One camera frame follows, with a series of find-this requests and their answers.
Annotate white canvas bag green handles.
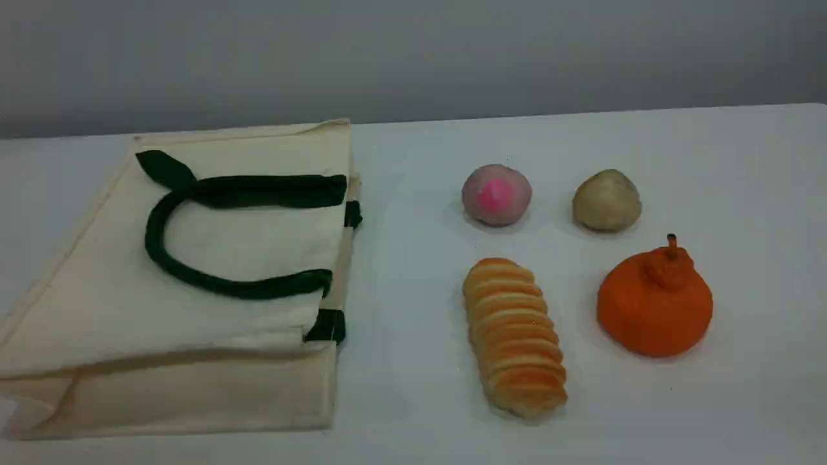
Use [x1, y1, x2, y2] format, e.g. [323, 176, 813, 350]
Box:
[0, 118, 363, 441]

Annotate orange with stem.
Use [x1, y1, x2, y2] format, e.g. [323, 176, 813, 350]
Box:
[596, 234, 715, 358]

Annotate ridged long bread roll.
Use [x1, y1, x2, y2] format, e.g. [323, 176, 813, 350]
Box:
[462, 257, 569, 420]

